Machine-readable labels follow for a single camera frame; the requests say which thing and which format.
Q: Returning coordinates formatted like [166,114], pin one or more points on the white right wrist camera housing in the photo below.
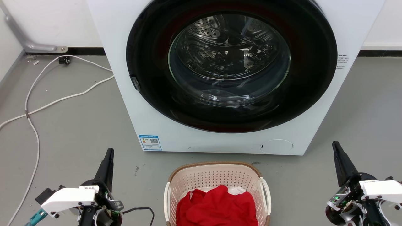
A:
[381,190]

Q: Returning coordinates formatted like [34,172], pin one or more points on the grey wall pipe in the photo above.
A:
[29,44]

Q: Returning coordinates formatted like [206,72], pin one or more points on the round black glass washer door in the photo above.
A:
[150,62]

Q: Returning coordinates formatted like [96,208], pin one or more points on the beige plastic laundry basket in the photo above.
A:
[216,175]

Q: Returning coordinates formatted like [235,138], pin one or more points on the round white filter cover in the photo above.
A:
[276,146]

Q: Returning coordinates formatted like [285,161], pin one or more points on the left gripper black round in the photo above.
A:
[105,201]

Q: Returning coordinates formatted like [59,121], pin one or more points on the blue energy label sticker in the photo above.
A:
[150,142]

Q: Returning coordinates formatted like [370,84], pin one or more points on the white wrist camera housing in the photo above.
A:
[67,199]
[381,190]

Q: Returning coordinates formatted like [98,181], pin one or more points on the white garment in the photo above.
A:
[236,190]

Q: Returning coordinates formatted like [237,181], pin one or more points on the white front-load washing machine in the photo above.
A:
[314,103]

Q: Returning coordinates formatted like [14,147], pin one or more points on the small printed text sticker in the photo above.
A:
[341,61]

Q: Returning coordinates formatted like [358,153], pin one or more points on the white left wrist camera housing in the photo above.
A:
[67,199]

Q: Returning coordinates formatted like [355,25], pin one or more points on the small black box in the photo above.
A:
[47,194]

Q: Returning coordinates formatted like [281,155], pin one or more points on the red garment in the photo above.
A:
[216,208]

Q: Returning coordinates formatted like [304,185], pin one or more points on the right gripper black round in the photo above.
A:
[347,204]

